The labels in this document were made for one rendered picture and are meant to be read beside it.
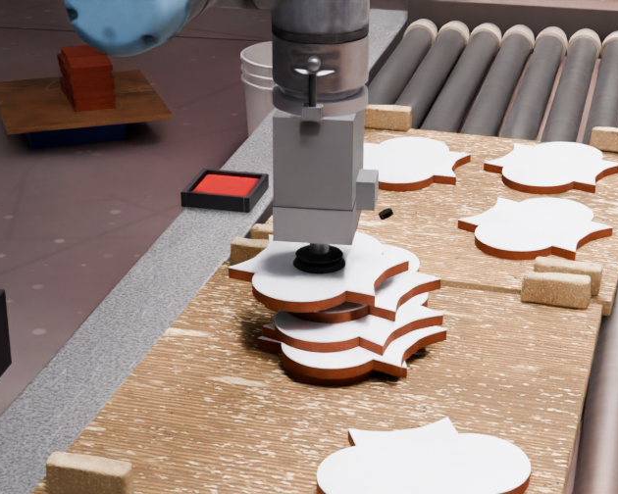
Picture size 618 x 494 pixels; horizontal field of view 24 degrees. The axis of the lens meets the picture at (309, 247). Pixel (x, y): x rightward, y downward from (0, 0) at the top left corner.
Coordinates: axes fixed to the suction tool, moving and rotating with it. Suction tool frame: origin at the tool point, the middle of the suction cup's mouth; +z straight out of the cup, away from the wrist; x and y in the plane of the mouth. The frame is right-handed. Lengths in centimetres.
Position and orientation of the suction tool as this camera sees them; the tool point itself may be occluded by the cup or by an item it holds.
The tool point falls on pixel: (319, 275)
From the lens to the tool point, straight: 118.2
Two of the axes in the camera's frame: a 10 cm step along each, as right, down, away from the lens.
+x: -9.9, -0.6, 1.3
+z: 0.0, 9.2, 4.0
